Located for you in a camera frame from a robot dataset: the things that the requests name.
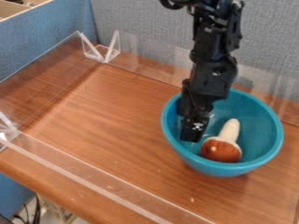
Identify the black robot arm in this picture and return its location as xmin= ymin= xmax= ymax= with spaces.
xmin=159 ymin=0 xmax=245 ymax=143

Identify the wooden shelf box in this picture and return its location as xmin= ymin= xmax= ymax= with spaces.
xmin=0 ymin=0 xmax=55 ymax=22

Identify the clear acrylic front barrier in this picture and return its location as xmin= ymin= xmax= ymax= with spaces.
xmin=0 ymin=112 xmax=215 ymax=224

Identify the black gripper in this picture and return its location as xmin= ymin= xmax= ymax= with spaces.
xmin=179 ymin=52 xmax=239 ymax=143

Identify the brown toy mushroom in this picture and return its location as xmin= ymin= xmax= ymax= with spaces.
xmin=200 ymin=118 xmax=241 ymax=163

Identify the clear acrylic barrier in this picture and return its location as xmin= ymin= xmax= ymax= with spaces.
xmin=0 ymin=31 xmax=99 ymax=130
xmin=0 ymin=112 xmax=215 ymax=224
xmin=111 ymin=31 xmax=299 ymax=127

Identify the clear acrylic left barrier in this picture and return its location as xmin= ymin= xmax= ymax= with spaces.
xmin=0 ymin=31 xmax=99 ymax=130

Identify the clear acrylic corner bracket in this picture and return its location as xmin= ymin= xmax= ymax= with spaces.
xmin=79 ymin=31 xmax=121 ymax=63

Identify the blue plastic bowl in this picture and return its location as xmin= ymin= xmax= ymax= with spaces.
xmin=161 ymin=88 xmax=284 ymax=177

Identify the black cable under table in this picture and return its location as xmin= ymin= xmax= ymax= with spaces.
xmin=0 ymin=193 xmax=42 ymax=224

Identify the clear acrylic back barrier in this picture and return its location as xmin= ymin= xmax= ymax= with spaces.
xmin=111 ymin=31 xmax=299 ymax=127

